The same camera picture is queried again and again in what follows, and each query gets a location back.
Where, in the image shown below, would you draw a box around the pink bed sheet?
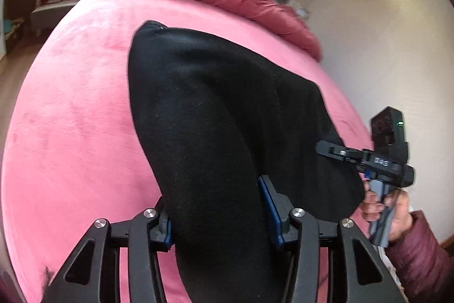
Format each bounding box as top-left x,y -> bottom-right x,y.
1,0 -> 372,302

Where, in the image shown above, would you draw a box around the maroon jacket forearm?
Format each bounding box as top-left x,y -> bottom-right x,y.
386,211 -> 453,303

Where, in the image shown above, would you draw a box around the right hand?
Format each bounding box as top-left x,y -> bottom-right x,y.
360,181 -> 413,248

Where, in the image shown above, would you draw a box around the black pants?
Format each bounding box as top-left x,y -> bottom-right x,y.
128,22 -> 364,302

